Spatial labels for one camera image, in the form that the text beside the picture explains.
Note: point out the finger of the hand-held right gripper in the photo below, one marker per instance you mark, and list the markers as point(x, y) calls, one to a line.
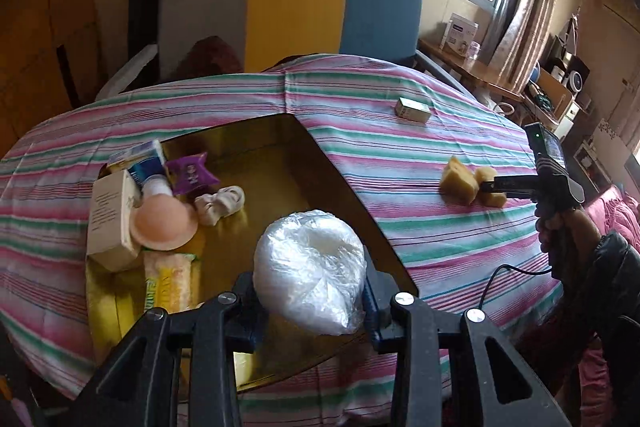
point(515, 185)

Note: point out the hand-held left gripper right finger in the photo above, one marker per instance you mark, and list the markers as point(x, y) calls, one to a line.
point(370, 302)

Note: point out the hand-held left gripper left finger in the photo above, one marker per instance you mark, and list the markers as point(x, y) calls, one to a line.
point(260, 332)

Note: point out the small yellow sponge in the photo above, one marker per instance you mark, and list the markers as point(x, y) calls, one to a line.
point(492, 202)

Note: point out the clear plastic bag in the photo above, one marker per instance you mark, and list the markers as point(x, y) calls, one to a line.
point(310, 267)

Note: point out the snack packet with yellow label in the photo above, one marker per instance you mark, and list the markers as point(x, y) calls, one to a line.
point(170, 279)

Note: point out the pink egg-shaped dome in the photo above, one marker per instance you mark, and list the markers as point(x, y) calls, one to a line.
point(162, 224)

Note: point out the gold box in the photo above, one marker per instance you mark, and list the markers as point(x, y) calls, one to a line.
point(280, 167)

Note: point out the purple foil packet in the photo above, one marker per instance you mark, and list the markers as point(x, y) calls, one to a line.
point(192, 172)

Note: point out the person's right forearm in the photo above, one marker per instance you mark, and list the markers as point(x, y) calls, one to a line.
point(615, 272)

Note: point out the person's right hand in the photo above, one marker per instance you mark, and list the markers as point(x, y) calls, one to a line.
point(575, 229)

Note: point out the large yellow sponge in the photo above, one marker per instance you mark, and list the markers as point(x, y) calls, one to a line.
point(457, 182)

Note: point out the striped tablecloth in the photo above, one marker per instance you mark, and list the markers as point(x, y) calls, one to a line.
point(400, 187)

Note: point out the wooden desk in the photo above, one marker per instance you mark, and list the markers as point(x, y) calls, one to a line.
point(475, 72)

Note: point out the small green white box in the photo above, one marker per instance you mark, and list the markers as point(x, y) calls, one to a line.
point(412, 109)

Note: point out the white box with blue print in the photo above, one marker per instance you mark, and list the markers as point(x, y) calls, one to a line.
point(459, 34)

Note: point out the tall white carton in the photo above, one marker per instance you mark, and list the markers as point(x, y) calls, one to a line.
point(112, 217)

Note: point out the blue white carton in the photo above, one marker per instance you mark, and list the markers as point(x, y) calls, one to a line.
point(137, 157)

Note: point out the dark red cloth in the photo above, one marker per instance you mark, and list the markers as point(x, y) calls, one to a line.
point(210, 57)

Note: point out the grey yellow blue chair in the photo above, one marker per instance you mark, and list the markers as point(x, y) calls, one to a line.
point(295, 7)

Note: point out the black chair back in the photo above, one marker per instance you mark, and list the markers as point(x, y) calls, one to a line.
point(145, 7)

